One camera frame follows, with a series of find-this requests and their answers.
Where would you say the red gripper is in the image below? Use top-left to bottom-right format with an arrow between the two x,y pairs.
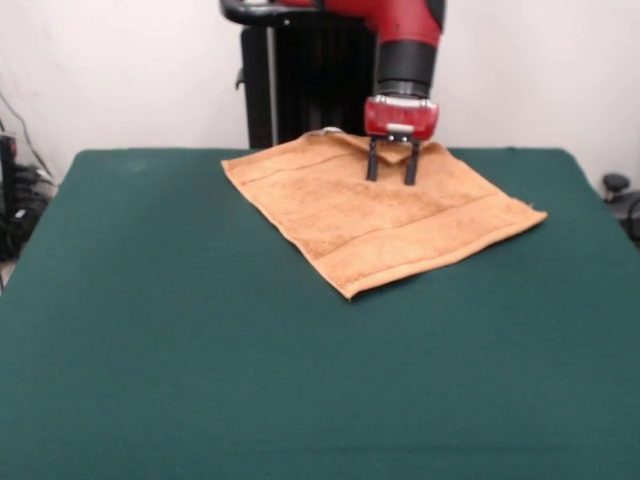
363,95 -> 441,187

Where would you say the dark green table cloth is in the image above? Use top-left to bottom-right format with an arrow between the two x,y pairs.
0,147 -> 640,480

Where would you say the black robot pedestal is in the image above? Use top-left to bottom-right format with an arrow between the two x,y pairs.
219,0 -> 384,150

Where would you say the orange terry towel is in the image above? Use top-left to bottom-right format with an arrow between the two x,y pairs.
220,127 -> 549,303

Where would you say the black equipment box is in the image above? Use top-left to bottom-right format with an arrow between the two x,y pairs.
0,133 -> 39,262

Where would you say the grey cable bundle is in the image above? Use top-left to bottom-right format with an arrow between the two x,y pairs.
0,89 -> 57,187

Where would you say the black office chair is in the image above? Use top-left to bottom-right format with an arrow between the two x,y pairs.
601,172 -> 640,236

